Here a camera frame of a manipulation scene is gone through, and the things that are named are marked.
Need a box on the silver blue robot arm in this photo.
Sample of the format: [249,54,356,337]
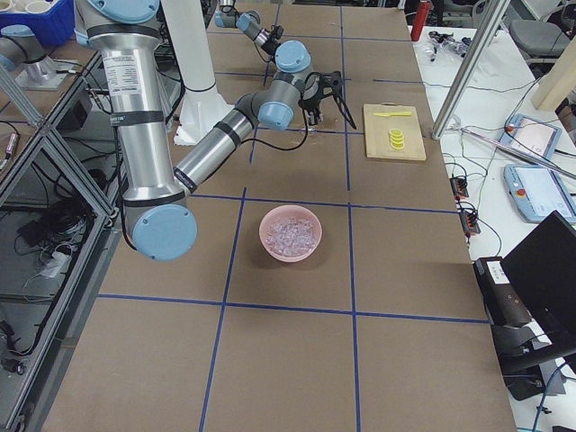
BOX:
[213,1,284,63]
[75,1,341,261]

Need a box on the blue storage bin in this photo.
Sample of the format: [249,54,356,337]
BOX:
[1,0,75,47]

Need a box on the clear plastic bag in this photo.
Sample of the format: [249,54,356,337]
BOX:
[427,31,473,62]

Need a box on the far blue teach pendant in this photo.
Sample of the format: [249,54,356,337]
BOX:
[499,113,562,158]

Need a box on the black monitor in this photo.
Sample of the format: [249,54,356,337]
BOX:
[501,211,575,337]

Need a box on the red cylinder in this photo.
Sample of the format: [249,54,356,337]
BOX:
[410,0,431,41]

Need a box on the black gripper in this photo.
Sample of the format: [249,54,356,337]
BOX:
[261,36,279,61]
[299,74,335,125]

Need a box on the near blue teach pendant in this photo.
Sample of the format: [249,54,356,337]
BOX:
[503,164,575,224]

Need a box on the bamboo cutting board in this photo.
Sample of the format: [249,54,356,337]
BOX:
[363,103,427,162]

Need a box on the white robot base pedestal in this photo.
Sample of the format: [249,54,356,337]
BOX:
[161,0,232,146]

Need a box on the pink ribbed bowl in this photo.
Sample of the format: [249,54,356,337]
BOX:
[258,205,322,263]

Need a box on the aluminium frame post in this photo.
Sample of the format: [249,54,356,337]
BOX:
[431,0,510,140]

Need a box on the pile of clear ice cubes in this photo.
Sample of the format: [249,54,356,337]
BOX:
[265,217,317,257]

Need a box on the silver rod green tip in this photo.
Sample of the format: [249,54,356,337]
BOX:
[449,127,576,180]

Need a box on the yellow plastic knife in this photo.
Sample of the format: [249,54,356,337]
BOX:
[373,111,412,118]

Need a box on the blue teach pendant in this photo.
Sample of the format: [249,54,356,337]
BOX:
[503,164,575,224]
[499,113,562,158]

